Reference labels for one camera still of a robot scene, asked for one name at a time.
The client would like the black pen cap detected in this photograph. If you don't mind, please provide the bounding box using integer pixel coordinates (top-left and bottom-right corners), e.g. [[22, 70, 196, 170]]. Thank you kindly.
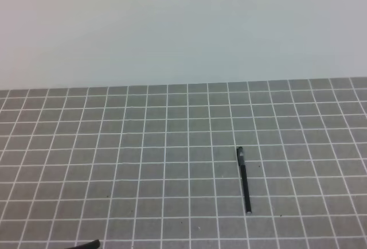
[[236, 146, 245, 167]]

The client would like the black pen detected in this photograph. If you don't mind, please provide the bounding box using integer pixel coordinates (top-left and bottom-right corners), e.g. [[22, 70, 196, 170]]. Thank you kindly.
[[236, 146, 253, 215]]

